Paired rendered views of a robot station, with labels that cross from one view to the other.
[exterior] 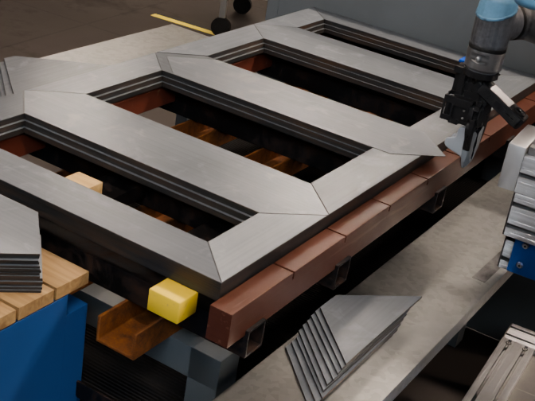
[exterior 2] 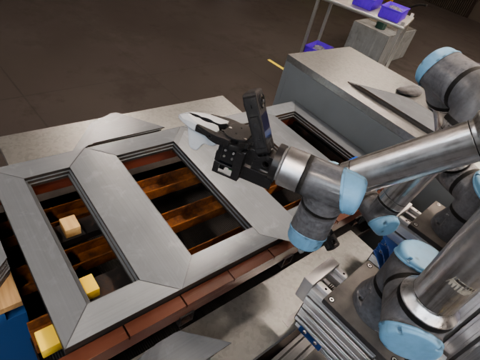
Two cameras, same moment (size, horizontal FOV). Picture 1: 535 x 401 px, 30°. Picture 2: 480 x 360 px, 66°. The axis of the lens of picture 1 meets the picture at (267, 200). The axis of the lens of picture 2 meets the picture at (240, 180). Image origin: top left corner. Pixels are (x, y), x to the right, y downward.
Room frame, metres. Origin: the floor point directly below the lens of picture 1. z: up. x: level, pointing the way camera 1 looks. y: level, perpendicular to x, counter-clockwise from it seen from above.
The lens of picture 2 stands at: (1.01, -0.33, 1.83)
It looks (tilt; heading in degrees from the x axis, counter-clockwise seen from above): 40 degrees down; 13
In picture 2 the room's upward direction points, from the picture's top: 16 degrees clockwise
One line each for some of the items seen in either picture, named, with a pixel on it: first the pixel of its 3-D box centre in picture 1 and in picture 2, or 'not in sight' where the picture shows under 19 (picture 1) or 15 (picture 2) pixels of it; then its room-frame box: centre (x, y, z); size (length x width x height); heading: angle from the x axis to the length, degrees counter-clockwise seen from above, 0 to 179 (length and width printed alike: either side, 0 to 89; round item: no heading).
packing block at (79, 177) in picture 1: (81, 189); (70, 226); (1.64, 0.34, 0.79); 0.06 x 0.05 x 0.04; 62
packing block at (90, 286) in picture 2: not in sight; (87, 288); (1.49, 0.14, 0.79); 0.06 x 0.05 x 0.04; 62
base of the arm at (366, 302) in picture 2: not in sight; (389, 297); (1.71, -0.62, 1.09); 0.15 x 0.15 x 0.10
